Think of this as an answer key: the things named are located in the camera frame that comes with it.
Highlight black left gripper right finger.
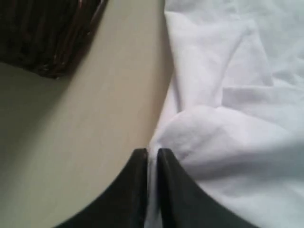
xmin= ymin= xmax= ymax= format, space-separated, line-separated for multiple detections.
xmin=157 ymin=149 xmax=253 ymax=228

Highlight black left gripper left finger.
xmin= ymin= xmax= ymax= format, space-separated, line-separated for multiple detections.
xmin=57 ymin=149 xmax=148 ymax=228

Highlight white t-shirt red logo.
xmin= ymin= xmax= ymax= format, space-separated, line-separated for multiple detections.
xmin=145 ymin=0 xmax=304 ymax=228

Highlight dark brown wicker basket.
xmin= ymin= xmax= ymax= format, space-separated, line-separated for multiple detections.
xmin=0 ymin=0 xmax=108 ymax=78

